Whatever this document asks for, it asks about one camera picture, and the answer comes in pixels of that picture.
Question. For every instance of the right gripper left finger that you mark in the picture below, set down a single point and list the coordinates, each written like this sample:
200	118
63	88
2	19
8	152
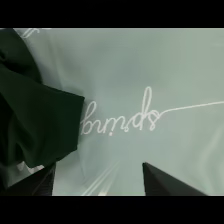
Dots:
39	184

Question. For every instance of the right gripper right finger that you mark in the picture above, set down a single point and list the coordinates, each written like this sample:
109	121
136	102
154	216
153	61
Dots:
161	183

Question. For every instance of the dark green T-shirt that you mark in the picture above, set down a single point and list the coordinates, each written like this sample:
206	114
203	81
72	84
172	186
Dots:
36	113

